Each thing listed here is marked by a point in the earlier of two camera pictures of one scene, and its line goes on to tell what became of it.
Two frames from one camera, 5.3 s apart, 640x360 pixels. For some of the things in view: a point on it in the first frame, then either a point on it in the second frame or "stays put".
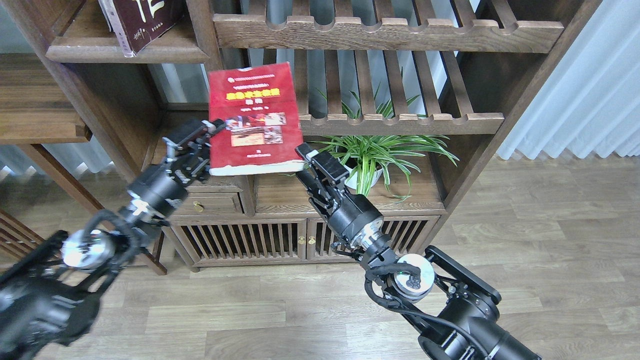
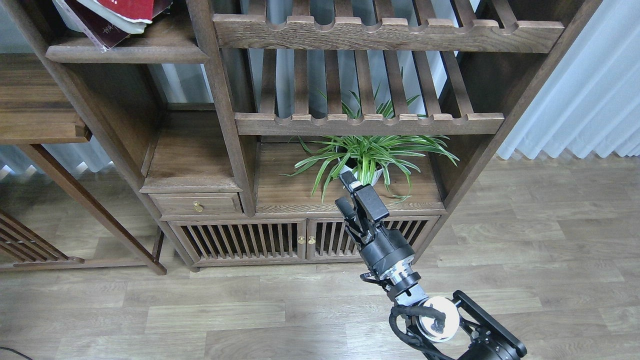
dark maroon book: x=136 y=24 -> x=107 y=33
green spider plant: x=370 y=155 stays put
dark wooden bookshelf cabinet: x=416 y=102 stays put
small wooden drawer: x=209 y=203 stays put
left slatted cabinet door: x=243 y=241 stays put
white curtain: x=591 y=101 stays put
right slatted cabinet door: x=409 y=235 stays put
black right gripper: x=352 y=218 -> x=388 y=246
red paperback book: x=258 y=105 -> x=128 y=16
